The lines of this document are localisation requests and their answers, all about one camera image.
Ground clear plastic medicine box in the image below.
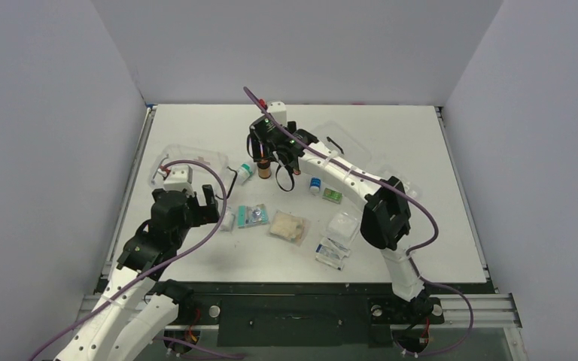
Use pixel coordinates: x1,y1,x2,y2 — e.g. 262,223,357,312
148,144,233,197

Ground brown bottle orange label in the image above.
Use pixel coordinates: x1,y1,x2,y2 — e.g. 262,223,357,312
257,159,272,179

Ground white bottle green label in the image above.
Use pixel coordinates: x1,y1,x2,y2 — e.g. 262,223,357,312
236,162,255,185

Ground white bottle blue label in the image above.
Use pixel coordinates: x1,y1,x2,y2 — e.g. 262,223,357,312
309,177,321,196

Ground teal packet of supplies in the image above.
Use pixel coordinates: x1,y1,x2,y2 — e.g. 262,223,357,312
236,204,269,229

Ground small green box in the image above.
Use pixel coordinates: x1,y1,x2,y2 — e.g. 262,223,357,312
322,188,343,204

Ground white gauze packet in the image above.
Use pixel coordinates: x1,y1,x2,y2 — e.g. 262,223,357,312
323,212,360,247

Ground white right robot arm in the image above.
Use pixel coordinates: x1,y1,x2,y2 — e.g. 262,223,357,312
248,117,441,324

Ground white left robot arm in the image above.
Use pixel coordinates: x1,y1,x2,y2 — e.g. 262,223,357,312
55,182,225,360

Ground white bandage roll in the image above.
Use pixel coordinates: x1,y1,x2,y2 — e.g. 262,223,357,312
219,208,236,232

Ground clear plastic box lid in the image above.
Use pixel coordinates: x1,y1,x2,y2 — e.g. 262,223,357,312
304,121,372,169

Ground blue white wipe packets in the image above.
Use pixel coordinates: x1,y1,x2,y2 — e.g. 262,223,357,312
315,237,351,271

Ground clear plastic divider tray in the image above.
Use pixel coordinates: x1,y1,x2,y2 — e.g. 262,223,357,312
377,165,423,200

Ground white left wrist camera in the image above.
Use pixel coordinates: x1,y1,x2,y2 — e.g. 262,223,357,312
163,164,193,195

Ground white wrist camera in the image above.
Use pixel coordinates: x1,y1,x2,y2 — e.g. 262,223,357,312
267,102,287,126
163,164,193,195

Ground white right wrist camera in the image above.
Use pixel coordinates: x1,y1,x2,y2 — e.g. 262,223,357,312
267,102,287,126

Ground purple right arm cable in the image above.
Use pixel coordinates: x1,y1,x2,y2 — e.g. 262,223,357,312
242,86,474,358

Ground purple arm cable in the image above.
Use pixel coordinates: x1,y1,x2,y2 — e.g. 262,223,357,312
242,86,474,358
29,159,229,361

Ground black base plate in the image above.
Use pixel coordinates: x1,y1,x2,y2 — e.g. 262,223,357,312
94,281,497,348

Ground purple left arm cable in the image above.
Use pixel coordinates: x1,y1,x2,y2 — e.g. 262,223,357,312
29,159,229,361

